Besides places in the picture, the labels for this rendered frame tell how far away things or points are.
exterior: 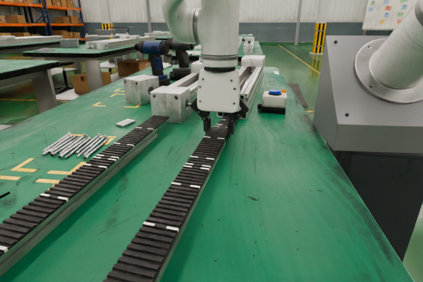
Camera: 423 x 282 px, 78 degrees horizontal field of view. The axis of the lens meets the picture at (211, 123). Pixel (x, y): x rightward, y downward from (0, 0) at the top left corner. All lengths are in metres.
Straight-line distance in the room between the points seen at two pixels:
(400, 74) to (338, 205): 0.35
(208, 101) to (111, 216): 0.32
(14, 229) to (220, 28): 0.48
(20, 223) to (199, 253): 0.25
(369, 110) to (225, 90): 0.35
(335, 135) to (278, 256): 0.38
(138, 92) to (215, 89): 0.46
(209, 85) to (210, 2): 0.18
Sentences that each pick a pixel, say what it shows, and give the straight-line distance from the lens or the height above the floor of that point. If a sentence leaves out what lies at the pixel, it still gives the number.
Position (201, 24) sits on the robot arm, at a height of 1.07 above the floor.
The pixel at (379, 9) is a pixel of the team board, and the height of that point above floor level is 1.36.
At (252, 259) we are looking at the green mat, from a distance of 0.39.
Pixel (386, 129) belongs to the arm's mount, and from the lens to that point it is 0.74.
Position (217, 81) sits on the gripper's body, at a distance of 0.61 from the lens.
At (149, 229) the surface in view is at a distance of 0.38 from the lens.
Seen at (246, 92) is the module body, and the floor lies 0.86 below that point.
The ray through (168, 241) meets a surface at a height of 0.81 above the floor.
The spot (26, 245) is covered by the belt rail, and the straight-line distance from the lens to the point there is 0.46.
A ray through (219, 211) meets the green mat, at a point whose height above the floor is 0.78.
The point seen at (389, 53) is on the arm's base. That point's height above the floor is 1.01.
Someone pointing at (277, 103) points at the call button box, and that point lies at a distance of 0.92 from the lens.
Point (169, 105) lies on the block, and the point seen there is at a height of 0.84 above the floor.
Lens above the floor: 1.07
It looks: 21 degrees down
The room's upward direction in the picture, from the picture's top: straight up
